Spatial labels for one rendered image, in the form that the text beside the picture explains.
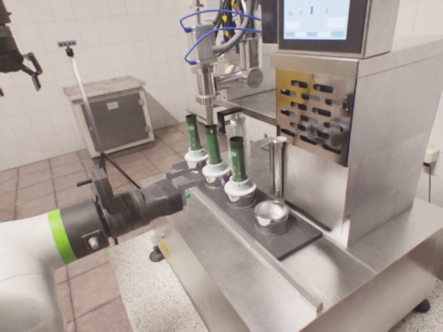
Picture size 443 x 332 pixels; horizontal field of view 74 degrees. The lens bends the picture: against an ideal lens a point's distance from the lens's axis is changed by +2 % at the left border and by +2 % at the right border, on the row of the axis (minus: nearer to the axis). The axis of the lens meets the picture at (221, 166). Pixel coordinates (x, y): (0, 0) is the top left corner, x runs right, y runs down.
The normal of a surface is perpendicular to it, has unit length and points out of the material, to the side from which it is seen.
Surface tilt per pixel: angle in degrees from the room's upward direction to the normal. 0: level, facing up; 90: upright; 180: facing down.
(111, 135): 90
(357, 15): 90
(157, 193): 3
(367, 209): 90
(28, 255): 46
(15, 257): 33
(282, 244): 0
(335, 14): 90
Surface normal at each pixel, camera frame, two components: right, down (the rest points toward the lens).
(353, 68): -0.85, 0.31
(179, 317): -0.10, -0.88
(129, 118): 0.50, 0.36
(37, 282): 0.65, -0.75
